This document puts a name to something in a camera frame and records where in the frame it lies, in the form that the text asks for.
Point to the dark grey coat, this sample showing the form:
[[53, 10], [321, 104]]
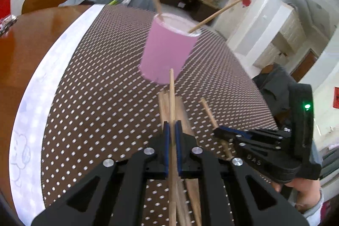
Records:
[[275, 93]]

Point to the white panel door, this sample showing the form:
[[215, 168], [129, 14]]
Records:
[[238, 16]]

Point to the person's right forearm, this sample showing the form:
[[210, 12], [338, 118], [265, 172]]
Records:
[[317, 202]]

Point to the dark wooden desk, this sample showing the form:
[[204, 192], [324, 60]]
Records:
[[182, 2]]

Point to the pink cup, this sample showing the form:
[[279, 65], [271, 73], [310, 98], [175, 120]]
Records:
[[166, 48]]

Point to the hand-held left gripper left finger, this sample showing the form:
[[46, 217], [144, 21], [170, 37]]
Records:
[[166, 148]]

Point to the white tall cabinet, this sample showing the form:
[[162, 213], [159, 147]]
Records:
[[286, 30]]

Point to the person's right hand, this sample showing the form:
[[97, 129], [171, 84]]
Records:
[[304, 189]]

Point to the white printed table runner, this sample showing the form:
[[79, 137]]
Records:
[[45, 77]]

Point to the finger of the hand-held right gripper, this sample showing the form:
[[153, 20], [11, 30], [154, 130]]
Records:
[[238, 132], [251, 146]]

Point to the red wall poster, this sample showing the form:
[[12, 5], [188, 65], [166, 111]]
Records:
[[337, 99]]

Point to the brown polka-dot tablecloth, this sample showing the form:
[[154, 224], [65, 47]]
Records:
[[100, 88]]

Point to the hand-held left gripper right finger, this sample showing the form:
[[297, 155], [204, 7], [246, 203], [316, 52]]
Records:
[[178, 148]]

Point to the clear plastic bag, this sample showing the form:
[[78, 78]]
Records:
[[8, 24]]

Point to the pile of chopsticks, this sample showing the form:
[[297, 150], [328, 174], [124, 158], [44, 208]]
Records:
[[185, 114]]

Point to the wooden chair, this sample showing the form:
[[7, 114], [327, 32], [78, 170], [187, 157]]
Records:
[[45, 1]]

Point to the brown entry door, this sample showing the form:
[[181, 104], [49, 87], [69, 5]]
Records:
[[304, 67]]

